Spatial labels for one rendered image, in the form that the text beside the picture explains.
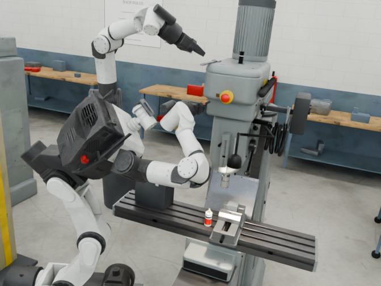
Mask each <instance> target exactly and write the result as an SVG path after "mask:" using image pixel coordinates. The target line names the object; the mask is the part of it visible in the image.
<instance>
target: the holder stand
mask: <svg viewBox="0 0 381 286"><path fill-rule="evenodd" d="M173 196H174V188H173V187H169V186H163V185H160V184H155V183H149V182H146V183H138V182H136V184H135V201H138V202H141V203H144V204H147V205H150V206H152V207H155V208H158V209H161V210H165V209H166V208H168V207H169V206H170V205H171V204H172V203H173Z"/></svg>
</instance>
